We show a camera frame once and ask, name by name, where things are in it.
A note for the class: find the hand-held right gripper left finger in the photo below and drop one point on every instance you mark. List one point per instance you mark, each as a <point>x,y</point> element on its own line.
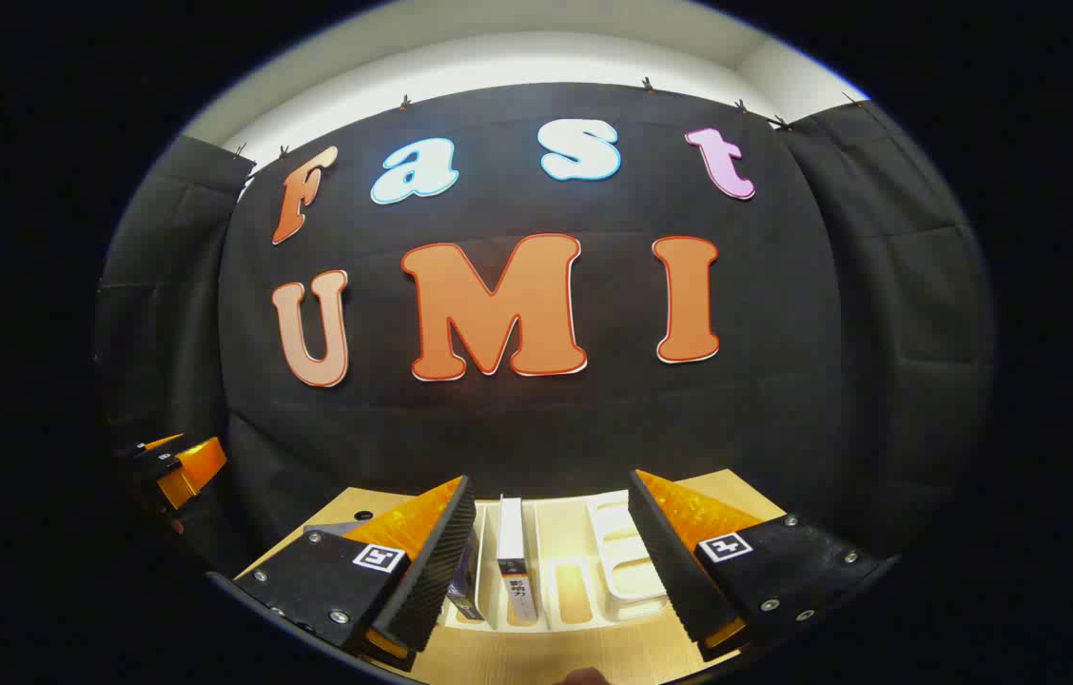
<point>432,571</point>

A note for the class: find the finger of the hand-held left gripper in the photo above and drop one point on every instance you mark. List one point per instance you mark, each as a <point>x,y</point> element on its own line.
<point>151,459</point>
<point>194,471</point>

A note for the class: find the white bookshelf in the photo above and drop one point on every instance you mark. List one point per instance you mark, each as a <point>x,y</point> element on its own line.
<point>617,571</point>

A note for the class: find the white book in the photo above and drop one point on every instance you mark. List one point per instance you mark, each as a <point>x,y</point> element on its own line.
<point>511,533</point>

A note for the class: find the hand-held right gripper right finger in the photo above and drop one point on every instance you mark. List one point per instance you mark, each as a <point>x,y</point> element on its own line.
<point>665,561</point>

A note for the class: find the blue book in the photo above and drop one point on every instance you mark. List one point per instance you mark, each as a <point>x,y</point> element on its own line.
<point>467,595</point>

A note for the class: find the gray schoolbag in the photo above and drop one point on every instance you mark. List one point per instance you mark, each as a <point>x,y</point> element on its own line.
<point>332,526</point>

